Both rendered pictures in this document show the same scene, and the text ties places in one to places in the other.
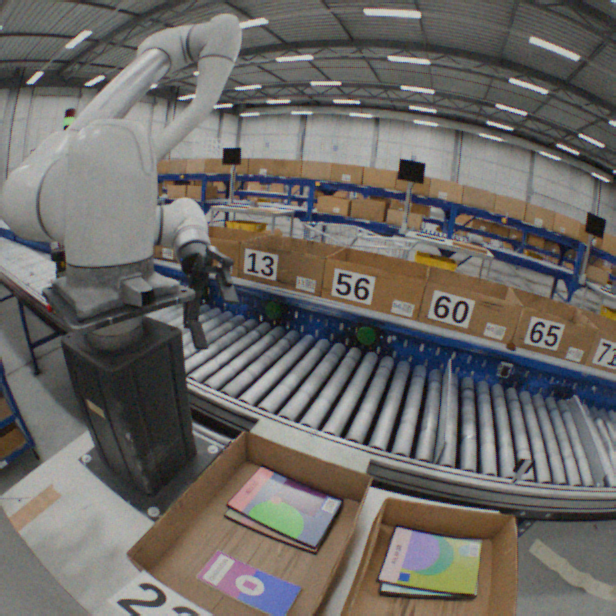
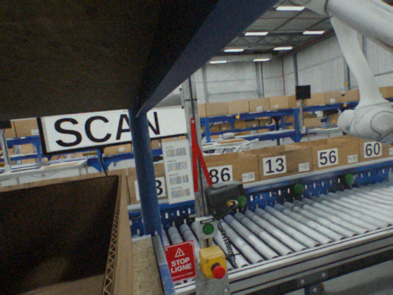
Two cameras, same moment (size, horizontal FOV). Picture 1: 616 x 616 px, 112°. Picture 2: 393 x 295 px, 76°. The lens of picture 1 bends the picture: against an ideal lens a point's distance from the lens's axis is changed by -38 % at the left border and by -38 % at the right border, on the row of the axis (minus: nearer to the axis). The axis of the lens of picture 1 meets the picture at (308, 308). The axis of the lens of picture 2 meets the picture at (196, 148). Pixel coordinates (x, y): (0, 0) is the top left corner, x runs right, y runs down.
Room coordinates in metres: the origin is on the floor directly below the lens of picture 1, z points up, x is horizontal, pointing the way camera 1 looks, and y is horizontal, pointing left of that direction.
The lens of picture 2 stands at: (0.35, 1.50, 1.30)
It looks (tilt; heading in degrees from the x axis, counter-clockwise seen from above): 6 degrees down; 325
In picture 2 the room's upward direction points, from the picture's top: 6 degrees counter-clockwise
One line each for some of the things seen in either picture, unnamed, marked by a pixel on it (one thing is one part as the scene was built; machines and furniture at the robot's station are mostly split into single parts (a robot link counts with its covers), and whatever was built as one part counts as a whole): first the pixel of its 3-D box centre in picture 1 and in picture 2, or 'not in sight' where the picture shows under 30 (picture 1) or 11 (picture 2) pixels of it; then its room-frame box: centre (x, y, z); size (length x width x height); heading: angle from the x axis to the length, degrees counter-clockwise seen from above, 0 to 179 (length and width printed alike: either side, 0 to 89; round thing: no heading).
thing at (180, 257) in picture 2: not in sight; (189, 259); (1.02, 1.11, 0.85); 0.16 x 0.01 x 0.13; 70
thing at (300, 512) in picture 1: (286, 505); not in sight; (0.37, 0.00, 0.78); 0.19 x 0.14 x 0.02; 66
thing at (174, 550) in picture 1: (260, 536); not in sight; (0.27, 0.04, 0.80); 0.38 x 0.28 x 0.10; 160
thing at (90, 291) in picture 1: (114, 275); not in sight; (0.42, 0.31, 1.19); 0.22 x 0.18 x 0.06; 60
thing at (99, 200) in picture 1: (105, 187); not in sight; (0.44, 0.33, 1.33); 0.18 x 0.16 x 0.22; 86
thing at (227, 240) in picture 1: (223, 249); (220, 169); (1.58, 0.46, 0.97); 0.39 x 0.29 x 0.17; 70
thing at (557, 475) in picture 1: (548, 437); not in sight; (0.61, -0.85, 0.72); 0.52 x 0.05 x 0.05; 160
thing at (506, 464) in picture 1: (502, 428); not in sight; (0.68, -0.66, 0.72); 0.52 x 0.05 x 0.05; 160
